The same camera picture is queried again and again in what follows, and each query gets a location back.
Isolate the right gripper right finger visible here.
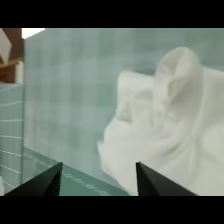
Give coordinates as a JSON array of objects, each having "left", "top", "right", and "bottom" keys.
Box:
[{"left": 135, "top": 161, "right": 198, "bottom": 197}]

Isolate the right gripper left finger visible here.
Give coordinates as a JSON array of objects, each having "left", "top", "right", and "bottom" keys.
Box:
[{"left": 3, "top": 161, "right": 64, "bottom": 197}]

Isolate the white shirt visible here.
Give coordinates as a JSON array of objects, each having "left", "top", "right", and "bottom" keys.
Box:
[{"left": 96, "top": 46, "right": 224, "bottom": 197}]

